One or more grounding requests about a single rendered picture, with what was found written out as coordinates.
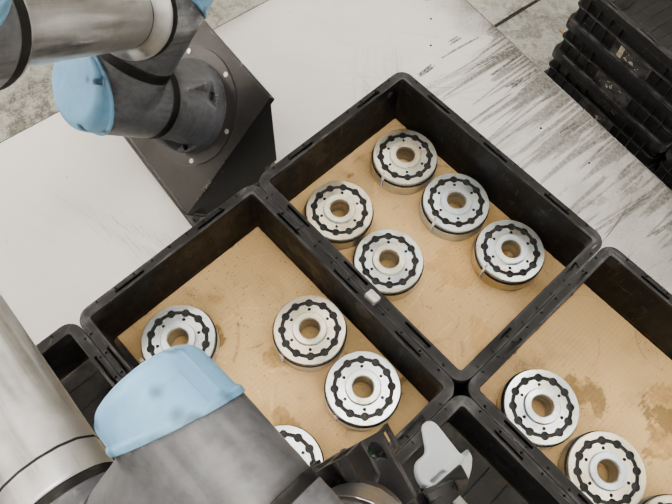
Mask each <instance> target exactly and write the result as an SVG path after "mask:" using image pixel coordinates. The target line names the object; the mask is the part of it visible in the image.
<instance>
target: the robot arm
mask: <svg viewBox="0 0 672 504"><path fill-rule="evenodd" d="M212 2H213V0H0V91H1V90H4V89H6V88H8V87H10V86H11V85H13V84H14V83H16V82H17V81H18V80H19V79H20V78H21V77H22V75H23V74H24V72H25V71H26V69H27V68H29V67H35V66H40V65H46V64H51V63H54V67H53V73H52V88H53V92H54V99H55V102H56V105H57V108H58V110H59V112H60V114H61V115H62V117H63V118H64V120H65V121H66V122H67V123H68V124H69V125H70V126H71V127H73V128H74V129H76V130H78V131H82V132H87V133H93V134H95V135H98V136H105V135H113V136H124V137H135V138H147V139H152V140H154V141H156V142H158V143H160V144H161V145H163V146H165V147H167V148H169V149H171V150H173V151H176V152H180V153H198V152H201V151H203V150H205V149H206V148H207V147H209V146H210V145H211V144H212V143H213V142H214V141H215V139H216V138H217V136H218V135H219V133H220V131H221V129H222V126H223V123H224V120H225V115H226V93H225V89H224V85H223V83H222V80H221V78H220V76H219V74H218V73H217V71H216V70H215V69H214V68H213V67H212V66H211V65H210V64H208V63H207V62H205V61H203V60H199V59H195V58H191V57H182V56H183V55H184V53H185V51H186V49H187V48H188V46H189V44H190V42H191V41H192V39H193V37H194V35H195V34H196V32H197V30H198V28H199V27H200V25H201V23H202V21H203V20H204V19H206V18H207V12H208V10H209V8H210V6H211V4H212ZM244 391H245V389H244V387H243V386H242V385H241V384H236V383H234V382H233V381H232V380H231V379H230V378H229V376H228V375H227V374H226V373H225V372H224V371H223V370H222V369H221V368H220V367H219V366H218V365H217V364H216V363H215V362H214V361H213V360H212V359H211V358H210V357H209V356H208V355H207V354H206V353H205V352H204V351H203V350H202V349H200V348H198V347H196V346H193V345H178V346H174V347H171V348H168V349H166V350H164V351H161V352H159V353H157V354H155V355H154V356H152V357H150V358H149V359H147V360H146V361H144V362H143V363H141V364H140V365H139V366H137V367H136V368H135V369H133V370H132V371H131V372H130V373H128V374H127V375H126V376H125V377H124V378H123V379H122V380H121V381H119V382H118V383H117V384H116V385H115V386H114V387H113V388H112V389H111V391H110V392H109V393H108V394H107V395H106V396H105V398H104V399H103V400H102V402H101V403H100V405H99V407H98V408H97V410H96V413H95V418H94V420H95V421H94V430H95V432H94V431H93V429H92V428H91V426H90V425H89V423H88V422H87V420H86V419H85V417H84V416H83V414H82V413H81V412H80V410H79V409H78V407H77V406H76V404H75V403H74V401H73V400H72V398H71V397H70V395H69V394H68V392H67V391H66V389H65V388H64V387H63V385H62V384H61V382H60V381H59V379H58V378H57V376H56V375H55V373H54V372H53V370H52V369H51V367H50V366H49V364H48V363H47V362H46V360H45V359H44V357H43V356H42V354H41V353H40V351H39V350H38V348H37V347H36V345H35V344H34V342H33V341H32V339H31V338H30V337H29V335H28V334H27V332H26V331H25V329H24V328H23V326H22V325H21V323H20V322H19V320H18V319H17V317H16V316H15V314H14V313H13V312H12V310H11V309H10V307H9V306H8V304H7V303H6V301H5V300H4V298H3V297H2V295H1V294H0V504H451V503H452V502H453V501H454V500H455V499H456V498H457V497H458V496H459V495H460V494H461V493H462V492H463V490H464V489H465V487H466V485H467V484H468V482H469V476H470V473H471V468H472V456H471V454H470V452H469V450H468V449H467V450H465V451H463V452H462V453H459V452H458V451H457V449H456V448H455V447H454V446H453V444H452V443H451V442H450V440H449V439H448V438H447V437H446V435H445V434H444V433H443V432H442V430H441V429H440V428H439V426H438V425H437V424H436V423H434V422H432V421H426V422H425V423H424V424H423V425H422V428H421V432H422V438H423V444H424V454H423V456H422V457H421V458H419V459H418V460H417V461H416V463H415V465H414V476H415V479H416V481H417V483H418V485H419V486H420V489H416V490H414V488H413V486H412V484H411V482H410V481H409V479H408V477H407V475H406V473H405V471H404V469H403V467H402V465H401V464H400V462H399V460H398V458H397V456H396V454H397V452H398V450H399V449H400V445H399V444H398V442H397V440H396V438H395V436H394V434H393V432H392V430H391V429H390V427H389V425H388V423H386V424H384V425H383V426H382V427H381V428H380V430H379V431H378V432H377V433H375V434H373V435H371V436H369V437H368V438H366V439H364V440H362V441H360V442H358V443H356V444H355V445H353V446H351V447H349V448H347V449H346V448H343V449H341V450H340V452H338V453H336V454H334V455H332V456H331V457H329V458H328V459H326V460H325V461H323V462H321V461H320V459H319V460H317V461H316V462H315V463H313V464H312V465H311V466H309V465H308V464H307V463H306V461H305V460H304V459H303V458H302V457H301V456H300V455H299V454H298V452H297V451H296V450H295V449H294V448H293V447H292V446H291V445H290V444H289V442H288V441H287V440H286V439H285V438H284V437H283V436H282V435H281V433H280V432H279V431H278V430H277V429H276V428H275V427H274V426H273V425H272V423H271V422H270V421H269V420H268V419H267V418H266V417H265V416H264V415H263V413H262V412H261V411H260V410H259V409H258V408H257V407H256V406H255V404H254V403H253V402H252V401H251V400H250V399H249V398H248V397H247V396H246V394H245V393H244ZM384 432H386V433H387V435H388V437H389V439H390V441H391V443H392V445H393V447H394V448H393V449H392V447H391V446H390V444H389V442H388V440H387V438H386V436H385V434H384ZM95 433H96V434H97V435H96V434H95ZM97 436H98V437H99V438H100V440H101V441H102V442H103V444H104V445H105V447H106V448H105V447H104V445H103V444H102V442H101V441H100V440H99V438H98V437H97ZM112 457H114V458H115V461H114V460H113V459H112ZM434 476H435V477H434ZM420 490H421V491H422V492H421V491H420Z"/></svg>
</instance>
